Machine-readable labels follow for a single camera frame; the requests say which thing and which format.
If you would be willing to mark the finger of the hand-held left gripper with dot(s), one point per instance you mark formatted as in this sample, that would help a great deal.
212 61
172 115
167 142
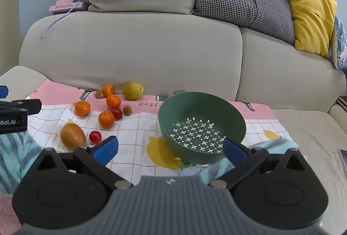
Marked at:
25 105
3 91

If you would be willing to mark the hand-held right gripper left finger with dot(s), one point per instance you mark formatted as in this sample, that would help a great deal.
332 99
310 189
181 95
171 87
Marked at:
107 149

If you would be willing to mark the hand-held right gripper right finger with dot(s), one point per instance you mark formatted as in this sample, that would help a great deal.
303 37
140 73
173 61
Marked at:
234 150

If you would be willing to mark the red cherry tomato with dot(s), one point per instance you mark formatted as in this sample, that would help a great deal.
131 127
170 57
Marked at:
95 136
117 113

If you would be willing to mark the orange mandarin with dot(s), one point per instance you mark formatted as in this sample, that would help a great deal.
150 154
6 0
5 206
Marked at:
113 101
108 89
106 119
82 108

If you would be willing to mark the yellow-green pear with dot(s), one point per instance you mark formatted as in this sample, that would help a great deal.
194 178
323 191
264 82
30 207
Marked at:
72 136
132 90

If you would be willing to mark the green colander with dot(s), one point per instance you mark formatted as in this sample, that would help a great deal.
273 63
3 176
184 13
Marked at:
200 107

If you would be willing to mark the teal striped blanket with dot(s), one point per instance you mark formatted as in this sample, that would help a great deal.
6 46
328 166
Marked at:
16 153

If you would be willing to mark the pink checked printed cloth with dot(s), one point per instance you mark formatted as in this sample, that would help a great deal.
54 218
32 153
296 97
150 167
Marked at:
135 129

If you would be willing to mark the brown longan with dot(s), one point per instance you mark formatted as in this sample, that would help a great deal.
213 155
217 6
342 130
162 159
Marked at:
99 94
127 109

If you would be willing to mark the white ribbon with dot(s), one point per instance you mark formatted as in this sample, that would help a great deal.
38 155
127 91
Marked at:
44 33

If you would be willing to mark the pink towel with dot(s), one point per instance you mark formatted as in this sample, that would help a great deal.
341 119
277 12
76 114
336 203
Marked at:
6 213

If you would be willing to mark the pink gift box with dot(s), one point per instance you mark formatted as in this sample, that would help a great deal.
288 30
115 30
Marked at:
65 5

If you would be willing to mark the beige sofa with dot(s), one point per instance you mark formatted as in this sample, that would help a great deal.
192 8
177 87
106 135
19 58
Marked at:
162 48

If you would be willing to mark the stack of books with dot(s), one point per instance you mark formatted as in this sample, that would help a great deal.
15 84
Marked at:
343 102

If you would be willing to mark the blue patterned cushion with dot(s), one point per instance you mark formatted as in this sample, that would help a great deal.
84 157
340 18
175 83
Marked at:
341 45

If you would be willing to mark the yellow cushion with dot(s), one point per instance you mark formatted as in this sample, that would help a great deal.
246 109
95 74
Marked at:
311 15

